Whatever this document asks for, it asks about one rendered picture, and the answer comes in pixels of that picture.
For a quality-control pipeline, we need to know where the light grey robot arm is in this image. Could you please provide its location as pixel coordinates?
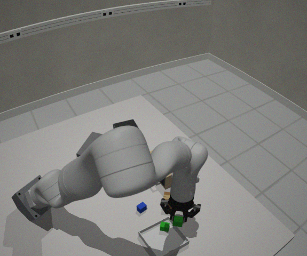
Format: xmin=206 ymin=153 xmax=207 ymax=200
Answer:
xmin=25 ymin=125 xmax=208 ymax=209

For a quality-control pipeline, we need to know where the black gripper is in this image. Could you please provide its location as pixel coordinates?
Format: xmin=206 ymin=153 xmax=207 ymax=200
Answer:
xmin=160 ymin=195 xmax=201 ymax=223

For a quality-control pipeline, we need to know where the green block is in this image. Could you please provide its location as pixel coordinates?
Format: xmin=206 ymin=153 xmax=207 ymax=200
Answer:
xmin=160 ymin=222 xmax=170 ymax=232
xmin=172 ymin=216 xmax=183 ymax=227

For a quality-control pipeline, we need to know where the brown cardboard box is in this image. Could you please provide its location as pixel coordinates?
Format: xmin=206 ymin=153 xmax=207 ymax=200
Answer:
xmin=163 ymin=192 xmax=170 ymax=200

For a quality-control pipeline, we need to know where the blue block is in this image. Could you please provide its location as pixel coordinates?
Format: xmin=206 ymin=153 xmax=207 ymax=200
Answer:
xmin=137 ymin=202 xmax=147 ymax=213

